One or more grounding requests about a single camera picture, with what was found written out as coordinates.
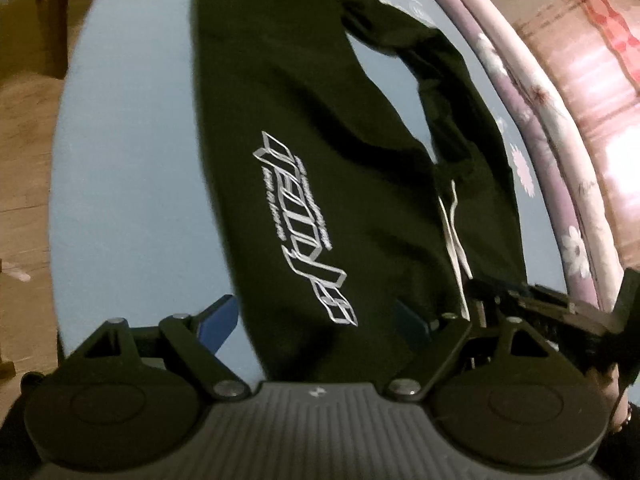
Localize black drawstring pants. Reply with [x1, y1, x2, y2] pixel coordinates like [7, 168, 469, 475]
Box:
[192, 0, 526, 386]

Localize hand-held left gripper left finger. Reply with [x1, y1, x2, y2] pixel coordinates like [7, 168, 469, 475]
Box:
[55, 296, 249, 402]

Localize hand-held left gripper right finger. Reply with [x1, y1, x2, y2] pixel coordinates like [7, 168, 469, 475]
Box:
[387, 300, 586, 401]

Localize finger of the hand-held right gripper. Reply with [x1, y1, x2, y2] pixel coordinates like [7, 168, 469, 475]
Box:
[462, 277, 531, 321]

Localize pink curtain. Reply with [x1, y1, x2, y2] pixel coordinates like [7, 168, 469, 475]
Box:
[495, 0, 640, 311]

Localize pink floral quilt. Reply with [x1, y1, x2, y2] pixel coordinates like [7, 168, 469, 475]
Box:
[395, 0, 626, 311]

